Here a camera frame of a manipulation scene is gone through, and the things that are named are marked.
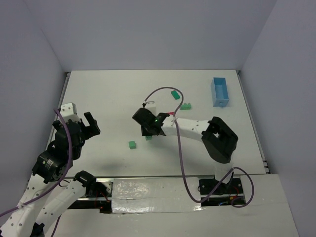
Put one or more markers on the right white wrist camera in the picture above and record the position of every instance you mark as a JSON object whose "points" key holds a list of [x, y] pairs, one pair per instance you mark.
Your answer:
{"points": [[151, 106]]}

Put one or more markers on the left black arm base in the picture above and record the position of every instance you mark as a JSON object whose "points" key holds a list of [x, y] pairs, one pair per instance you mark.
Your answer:
{"points": [[97, 194]]}

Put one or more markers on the blue plastic box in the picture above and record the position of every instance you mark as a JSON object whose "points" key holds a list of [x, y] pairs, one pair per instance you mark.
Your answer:
{"points": [[219, 91]]}

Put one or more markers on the green castle notched block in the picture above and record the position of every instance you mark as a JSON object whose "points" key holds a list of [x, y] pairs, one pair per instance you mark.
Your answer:
{"points": [[186, 106]]}

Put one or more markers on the aluminium rail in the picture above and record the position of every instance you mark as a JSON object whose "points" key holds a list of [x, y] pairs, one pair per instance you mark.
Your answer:
{"points": [[148, 177]]}

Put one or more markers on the silver tape covered panel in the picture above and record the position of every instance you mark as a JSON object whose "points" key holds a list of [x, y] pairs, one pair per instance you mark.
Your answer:
{"points": [[151, 195]]}

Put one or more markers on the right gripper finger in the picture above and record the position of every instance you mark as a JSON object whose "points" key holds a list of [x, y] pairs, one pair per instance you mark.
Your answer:
{"points": [[156, 130], [144, 132]]}

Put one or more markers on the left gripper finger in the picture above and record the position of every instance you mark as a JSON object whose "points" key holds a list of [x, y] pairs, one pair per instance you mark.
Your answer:
{"points": [[84, 124], [93, 128]]}

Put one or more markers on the green rectangular block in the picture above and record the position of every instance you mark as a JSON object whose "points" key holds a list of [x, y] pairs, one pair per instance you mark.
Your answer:
{"points": [[175, 95]]}

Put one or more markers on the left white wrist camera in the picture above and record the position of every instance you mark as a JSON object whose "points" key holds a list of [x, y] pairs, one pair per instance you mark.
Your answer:
{"points": [[69, 112]]}

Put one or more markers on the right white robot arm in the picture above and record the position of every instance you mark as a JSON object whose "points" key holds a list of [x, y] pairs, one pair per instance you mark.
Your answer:
{"points": [[219, 140]]}

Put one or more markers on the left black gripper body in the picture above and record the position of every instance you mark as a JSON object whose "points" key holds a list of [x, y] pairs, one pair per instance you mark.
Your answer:
{"points": [[80, 127]]}

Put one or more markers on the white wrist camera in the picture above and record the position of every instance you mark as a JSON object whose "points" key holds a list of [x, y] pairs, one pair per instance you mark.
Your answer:
{"points": [[151, 106], [69, 112]]}

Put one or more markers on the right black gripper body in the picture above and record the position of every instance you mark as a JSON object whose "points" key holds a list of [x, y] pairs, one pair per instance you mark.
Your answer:
{"points": [[144, 121]]}

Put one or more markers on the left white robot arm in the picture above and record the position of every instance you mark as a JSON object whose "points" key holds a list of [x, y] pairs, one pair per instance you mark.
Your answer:
{"points": [[33, 215]]}

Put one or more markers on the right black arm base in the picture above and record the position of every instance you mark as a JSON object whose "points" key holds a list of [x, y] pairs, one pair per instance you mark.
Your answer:
{"points": [[232, 188]]}

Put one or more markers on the small green cube block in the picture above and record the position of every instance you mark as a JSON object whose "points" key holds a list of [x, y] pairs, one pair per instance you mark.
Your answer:
{"points": [[132, 144]]}

